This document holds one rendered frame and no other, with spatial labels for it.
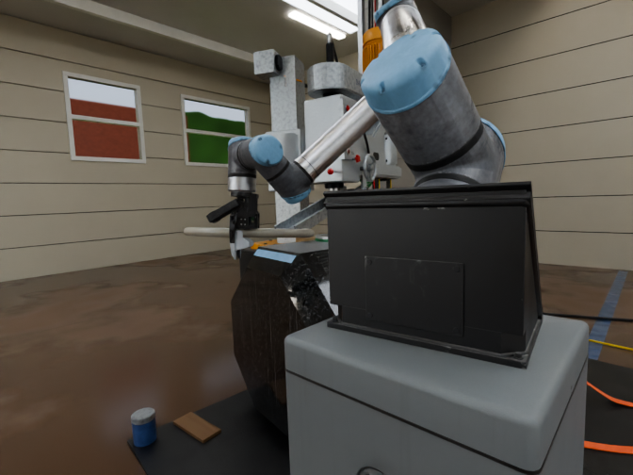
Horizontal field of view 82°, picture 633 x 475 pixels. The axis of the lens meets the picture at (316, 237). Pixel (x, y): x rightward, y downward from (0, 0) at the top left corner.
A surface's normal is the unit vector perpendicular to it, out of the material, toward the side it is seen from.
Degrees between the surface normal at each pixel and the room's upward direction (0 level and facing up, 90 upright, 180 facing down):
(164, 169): 90
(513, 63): 90
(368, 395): 90
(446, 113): 110
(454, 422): 90
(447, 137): 117
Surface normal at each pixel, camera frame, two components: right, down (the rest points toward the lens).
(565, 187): -0.68, 0.10
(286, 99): -0.31, 0.11
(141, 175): 0.73, 0.04
